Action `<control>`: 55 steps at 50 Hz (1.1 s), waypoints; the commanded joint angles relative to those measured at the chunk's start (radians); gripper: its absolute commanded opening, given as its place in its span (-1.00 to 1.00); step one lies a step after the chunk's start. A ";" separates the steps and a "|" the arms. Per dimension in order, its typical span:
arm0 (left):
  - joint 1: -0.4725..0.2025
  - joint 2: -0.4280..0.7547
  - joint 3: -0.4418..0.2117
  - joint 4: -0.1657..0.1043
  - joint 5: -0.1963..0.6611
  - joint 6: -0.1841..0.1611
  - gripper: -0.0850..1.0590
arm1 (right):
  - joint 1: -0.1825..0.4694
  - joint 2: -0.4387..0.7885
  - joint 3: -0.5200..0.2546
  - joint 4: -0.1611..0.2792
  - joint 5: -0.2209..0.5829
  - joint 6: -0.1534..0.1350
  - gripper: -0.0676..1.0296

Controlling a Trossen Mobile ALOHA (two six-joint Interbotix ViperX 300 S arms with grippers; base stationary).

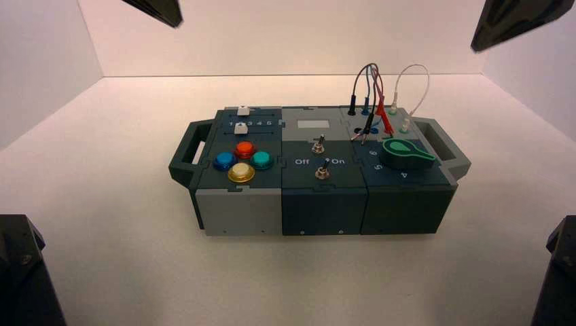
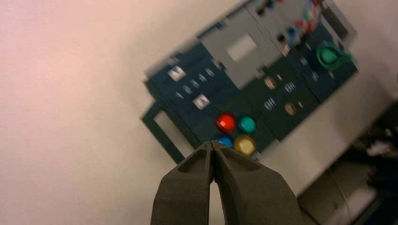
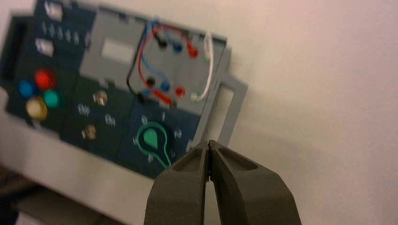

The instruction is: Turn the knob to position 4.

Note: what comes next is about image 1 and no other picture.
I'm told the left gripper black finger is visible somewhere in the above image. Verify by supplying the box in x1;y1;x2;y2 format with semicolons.
143;0;183;22
121;0;179;28

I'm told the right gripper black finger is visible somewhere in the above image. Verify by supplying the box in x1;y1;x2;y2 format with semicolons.
479;0;576;52
471;0;527;52

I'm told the green pointer rotary knob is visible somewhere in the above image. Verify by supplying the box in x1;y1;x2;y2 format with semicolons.
378;138;437;170

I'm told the red round push button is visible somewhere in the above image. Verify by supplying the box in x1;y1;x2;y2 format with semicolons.
234;141;257;160

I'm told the blue round push button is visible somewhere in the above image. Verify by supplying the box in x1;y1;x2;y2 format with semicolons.
213;151;238;172

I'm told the green round push button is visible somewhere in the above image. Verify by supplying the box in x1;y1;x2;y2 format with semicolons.
249;151;274;171

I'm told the yellow round push button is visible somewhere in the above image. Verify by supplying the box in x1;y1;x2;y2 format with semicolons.
228;162;255;184

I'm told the dark green modular task box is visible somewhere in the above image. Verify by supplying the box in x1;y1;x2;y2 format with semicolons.
168;105;472;237

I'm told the white banana plug cable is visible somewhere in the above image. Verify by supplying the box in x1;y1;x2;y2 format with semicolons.
390;63;431;134

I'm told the red banana plug cable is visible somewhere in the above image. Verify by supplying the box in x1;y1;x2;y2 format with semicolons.
370;64;396;136

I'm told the blue banana plug cable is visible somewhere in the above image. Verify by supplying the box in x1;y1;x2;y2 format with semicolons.
361;65;381;136

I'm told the black banana plug cable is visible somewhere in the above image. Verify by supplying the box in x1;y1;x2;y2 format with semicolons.
347;62;379;146

